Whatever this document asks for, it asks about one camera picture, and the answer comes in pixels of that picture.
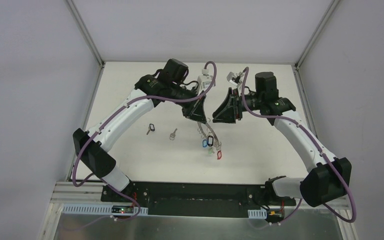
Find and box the large metal keyring disc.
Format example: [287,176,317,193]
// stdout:
[197,122,222,151]

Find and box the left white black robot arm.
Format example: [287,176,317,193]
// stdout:
[72,58,217,203]

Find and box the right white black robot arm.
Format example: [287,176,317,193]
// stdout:
[212,71,352,207]

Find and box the blue key tag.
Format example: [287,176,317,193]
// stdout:
[202,139,208,148]

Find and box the red key tag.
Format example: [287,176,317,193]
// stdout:
[217,150,223,160]

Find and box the key with black tag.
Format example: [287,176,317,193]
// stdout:
[146,123,155,135]

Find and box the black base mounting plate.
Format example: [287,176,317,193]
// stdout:
[100,181,296,218]

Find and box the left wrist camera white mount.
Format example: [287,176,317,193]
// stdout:
[196,68,213,94]

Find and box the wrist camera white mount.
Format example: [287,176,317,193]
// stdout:
[226,69,247,89]
[196,68,213,94]

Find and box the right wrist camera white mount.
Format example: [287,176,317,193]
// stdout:
[226,69,247,89]

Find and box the silver key with small ring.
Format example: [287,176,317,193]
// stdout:
[169,128,178,141]

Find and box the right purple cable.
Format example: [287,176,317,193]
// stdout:
[240,66,358,223]

